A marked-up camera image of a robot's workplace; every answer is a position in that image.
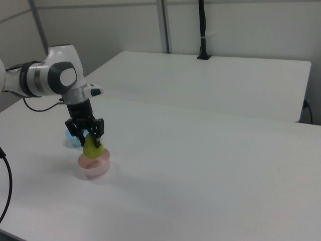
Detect pink plastic bowl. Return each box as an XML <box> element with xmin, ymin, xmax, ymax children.
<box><xmin>77</xmin><ymin>148</ymin><xmax>112</xmax><ymax>178</ymax></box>

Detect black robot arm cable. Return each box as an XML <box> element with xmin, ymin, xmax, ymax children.
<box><xmin>23</xmin><ymin>97</ymin><xmax>65</xmax><ymax>112</ymax></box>

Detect thick black cable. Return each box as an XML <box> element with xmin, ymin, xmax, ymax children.
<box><xmin>0</xmin><ymin>145</ymin><xmax>13</xmax><ymax>222</ymax></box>

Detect grey metal partition post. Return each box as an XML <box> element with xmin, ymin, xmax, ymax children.
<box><xmin>156</xmin><ymin>0</ymin><xmax>174</xmax><ymax>54</ymax></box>
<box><xmin>29</xmin><ymin>0</ymin><xmax>50</xmax><ymax>57</ymax></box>

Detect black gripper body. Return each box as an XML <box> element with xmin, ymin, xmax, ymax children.
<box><xmin>65</xmin><ymin>99</ymin><xmax>98</xmax><ymax>126</ymax></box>

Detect blue plastic bowl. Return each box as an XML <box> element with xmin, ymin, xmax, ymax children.
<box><xmin>64</xmin><ymin>129</ymin><xmax>90</xmax><ymax>149</ymax></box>

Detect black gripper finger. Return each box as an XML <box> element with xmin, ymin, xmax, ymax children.
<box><xmin>64</xmin><ymin>119</ymin><xmax>88</xmax><ymax>148</ymax></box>
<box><xmin>87</xmin><ymin>117</ymin><xmax>105</xmax><ymax>149</ymax></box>

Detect black camera pole with clamp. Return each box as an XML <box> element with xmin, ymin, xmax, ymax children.
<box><xmin>196</xmin><ymin>0</ymin><xmax>213</xmax><ymax>61</ymax></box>

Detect green pear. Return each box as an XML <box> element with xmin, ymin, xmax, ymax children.
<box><xmin>82</xmin><ymin>133</ymin><xmax>104</xmax><ymax>160</ymax></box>

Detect thin black hanging cable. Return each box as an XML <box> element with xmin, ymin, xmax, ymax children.
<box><xmin>302</xmin><ymin>99</ymin><xmax>313</xmax><ymax>124</ymax></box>

